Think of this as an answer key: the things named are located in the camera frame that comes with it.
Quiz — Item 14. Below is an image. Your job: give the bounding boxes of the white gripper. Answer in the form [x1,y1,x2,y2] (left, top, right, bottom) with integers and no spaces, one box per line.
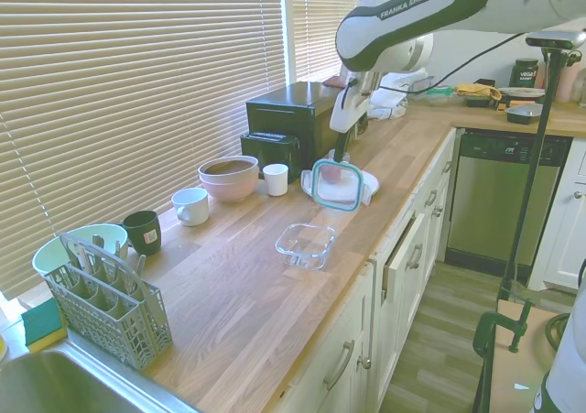
[329,87,371,164]

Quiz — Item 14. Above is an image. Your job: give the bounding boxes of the clear lid with teal seal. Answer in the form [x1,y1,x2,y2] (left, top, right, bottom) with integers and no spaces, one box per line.
[310,158,374,212]

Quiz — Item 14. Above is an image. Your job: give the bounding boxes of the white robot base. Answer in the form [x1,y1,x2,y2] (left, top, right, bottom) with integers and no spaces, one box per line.
[533,310,586,413]

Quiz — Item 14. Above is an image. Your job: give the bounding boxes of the glass container with green lid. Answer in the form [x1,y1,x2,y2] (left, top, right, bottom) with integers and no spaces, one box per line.
[425,86,457,107]

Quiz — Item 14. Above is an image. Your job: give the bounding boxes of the clear glass food container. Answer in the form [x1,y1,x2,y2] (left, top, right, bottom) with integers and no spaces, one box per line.
[275,223,339,271]

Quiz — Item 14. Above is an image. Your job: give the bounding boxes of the black food tray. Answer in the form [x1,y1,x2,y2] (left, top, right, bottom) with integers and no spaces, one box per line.
[466,94,499,109]

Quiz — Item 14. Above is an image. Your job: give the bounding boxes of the white dinner plate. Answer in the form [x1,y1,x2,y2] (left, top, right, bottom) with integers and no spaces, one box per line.
[300,168,382,206]

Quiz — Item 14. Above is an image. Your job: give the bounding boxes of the white crumpled cloth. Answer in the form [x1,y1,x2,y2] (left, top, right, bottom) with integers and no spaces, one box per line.
[368,71,434,121]

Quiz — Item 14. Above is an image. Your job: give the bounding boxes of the black toaster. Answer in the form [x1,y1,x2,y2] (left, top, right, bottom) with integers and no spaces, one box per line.
[240,130,301,169]

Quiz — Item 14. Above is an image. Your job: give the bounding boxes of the tall white mug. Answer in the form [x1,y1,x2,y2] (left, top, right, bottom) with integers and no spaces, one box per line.
[262,163,290,198]

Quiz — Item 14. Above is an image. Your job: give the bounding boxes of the grey bowl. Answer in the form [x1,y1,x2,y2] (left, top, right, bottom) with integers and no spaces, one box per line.
[198,155,260,185]

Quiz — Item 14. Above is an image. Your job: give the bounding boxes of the pink bowl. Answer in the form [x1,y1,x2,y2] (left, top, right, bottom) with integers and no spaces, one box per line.
[200,168,260,203]

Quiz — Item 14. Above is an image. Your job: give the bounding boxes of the beige window blind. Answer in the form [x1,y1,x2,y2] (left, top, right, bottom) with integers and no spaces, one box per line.
[0,0,288,302]
[290,0,367,84]

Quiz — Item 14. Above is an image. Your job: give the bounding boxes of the yellow cloth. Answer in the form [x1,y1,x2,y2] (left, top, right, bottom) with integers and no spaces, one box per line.
[455,82,504,102]

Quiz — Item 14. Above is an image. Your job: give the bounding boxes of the stainless steel dishwasher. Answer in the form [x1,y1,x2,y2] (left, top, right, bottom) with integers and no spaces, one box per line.
[446,128,573,267]

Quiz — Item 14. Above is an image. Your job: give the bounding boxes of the wide white mug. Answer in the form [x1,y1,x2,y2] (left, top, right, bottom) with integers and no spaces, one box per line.
[171,187,211,227]

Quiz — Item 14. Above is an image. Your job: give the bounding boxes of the black tray with foil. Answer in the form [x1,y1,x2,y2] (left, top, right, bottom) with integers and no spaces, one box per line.
[505,103,545,125]

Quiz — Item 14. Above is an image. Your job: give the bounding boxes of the white kitchen cabinet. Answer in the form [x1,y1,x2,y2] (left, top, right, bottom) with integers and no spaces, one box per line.
[283,126,461,413]

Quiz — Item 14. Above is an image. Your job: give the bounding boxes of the plate with leftovers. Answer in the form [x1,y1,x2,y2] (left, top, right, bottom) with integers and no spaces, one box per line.
[496,86,548,102]

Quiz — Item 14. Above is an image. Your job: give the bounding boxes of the black supplement jar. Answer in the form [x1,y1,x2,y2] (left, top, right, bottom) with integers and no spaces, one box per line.
[511,58,540,88]

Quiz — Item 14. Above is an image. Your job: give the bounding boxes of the black cup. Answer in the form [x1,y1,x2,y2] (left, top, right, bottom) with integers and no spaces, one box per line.
[122,210,163,255]

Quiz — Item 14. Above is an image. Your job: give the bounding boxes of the pink bottle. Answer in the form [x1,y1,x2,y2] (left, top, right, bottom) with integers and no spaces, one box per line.
[556,51,582,103]

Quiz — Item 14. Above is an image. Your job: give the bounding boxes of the dark green clamp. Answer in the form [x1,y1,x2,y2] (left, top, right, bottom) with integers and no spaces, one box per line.
[472,298,535,413]

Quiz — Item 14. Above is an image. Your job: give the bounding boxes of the white cabinet beside dishwasher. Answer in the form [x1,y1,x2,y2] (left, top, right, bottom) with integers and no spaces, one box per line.
[533,137,586,291]

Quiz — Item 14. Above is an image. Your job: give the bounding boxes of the wooden mounting board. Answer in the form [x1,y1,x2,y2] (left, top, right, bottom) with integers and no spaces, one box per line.
[496,297,576,343]

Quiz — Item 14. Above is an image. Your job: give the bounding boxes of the grey plastic cutlery basket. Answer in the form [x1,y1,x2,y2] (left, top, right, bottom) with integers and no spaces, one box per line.
[43,232,174,371]

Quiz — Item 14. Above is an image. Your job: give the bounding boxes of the mint green bowl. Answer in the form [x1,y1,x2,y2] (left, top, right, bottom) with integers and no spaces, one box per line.
[31,223,129,279]

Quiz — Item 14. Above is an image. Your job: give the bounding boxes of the green and yellow sponge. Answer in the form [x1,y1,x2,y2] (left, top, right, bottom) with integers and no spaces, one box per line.
[20,299,69,354]

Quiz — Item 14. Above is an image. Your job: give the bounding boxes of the stainless steel sink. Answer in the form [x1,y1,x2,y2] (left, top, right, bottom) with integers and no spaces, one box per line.
[0,339,202,413]

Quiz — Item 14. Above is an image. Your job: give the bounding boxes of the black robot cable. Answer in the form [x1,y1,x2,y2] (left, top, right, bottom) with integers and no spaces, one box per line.
[341,31,527,112]

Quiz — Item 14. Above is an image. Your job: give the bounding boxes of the grey stereo camera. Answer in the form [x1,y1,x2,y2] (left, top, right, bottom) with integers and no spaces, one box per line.
[525,30,586,51]

